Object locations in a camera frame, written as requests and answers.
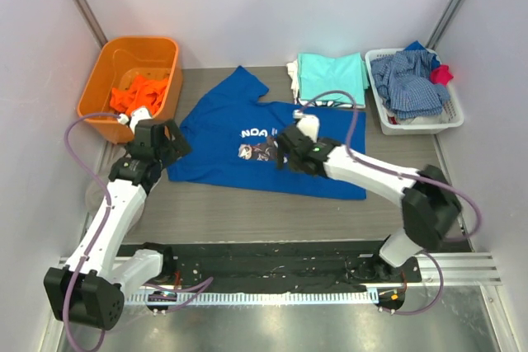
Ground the blue t shirt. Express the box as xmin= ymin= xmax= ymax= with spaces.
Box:
xmin=167 ymin=66 xmax=367 ymax=200

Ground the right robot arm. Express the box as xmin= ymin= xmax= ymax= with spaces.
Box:
xmin=276 ymin=122 xmax=462 ymax=282

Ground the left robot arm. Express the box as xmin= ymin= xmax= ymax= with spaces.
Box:
xmin=44 ymin=119 xmax=191 ymax=331

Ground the orange t shirt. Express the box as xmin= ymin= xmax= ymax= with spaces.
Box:
xmin=110 ymin=75 xmax=168 ymax=116

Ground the orange plastic tub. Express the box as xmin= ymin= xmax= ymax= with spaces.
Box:
xmin=78 ymin=36 xmax=182 ymax=120

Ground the folded teal t shirt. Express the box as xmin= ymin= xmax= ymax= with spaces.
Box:
xmin=297 ymin=53 xmax=369 ymax=108

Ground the grey cap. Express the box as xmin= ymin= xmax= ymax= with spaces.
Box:
xmin=85 ymin=179 xmax=108 ymax=216

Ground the folded white printed t shirt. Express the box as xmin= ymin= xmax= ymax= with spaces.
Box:
xmin=286 ymin=60 xmax=353 ymax=108

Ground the white plastic laundry basket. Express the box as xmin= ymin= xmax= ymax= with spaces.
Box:
xmin=365 ymin=48 xmax=464 ymax=136

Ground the blue checkered shirt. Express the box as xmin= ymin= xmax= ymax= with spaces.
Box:
xmin=370 ymin=49 xmax=450 ymax=120

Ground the blue cloth in basket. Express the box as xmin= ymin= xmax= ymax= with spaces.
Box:
xmin=404 ymin=40 xmax=441 ymax=70

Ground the red cloth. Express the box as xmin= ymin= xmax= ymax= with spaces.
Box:
xmin=430 ymin=64 xmax=454 ymax=86

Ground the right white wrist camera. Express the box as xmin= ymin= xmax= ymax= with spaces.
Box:
xmin=293 ymin=110 xmax=320 ymax=143

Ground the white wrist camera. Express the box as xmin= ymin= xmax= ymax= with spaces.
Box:
xmin=293 ymin=110 xmax=320 ymax=143
xmin=117 ymin=106 xmax=153 ymax=134

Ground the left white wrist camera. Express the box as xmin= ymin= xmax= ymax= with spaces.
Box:
xmin=117 ymin=106 xmax=153 ymax=134

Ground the slotted white cable duct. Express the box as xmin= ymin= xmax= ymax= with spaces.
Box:
xmin=125 ymin=289 xmax=379 ymax=307

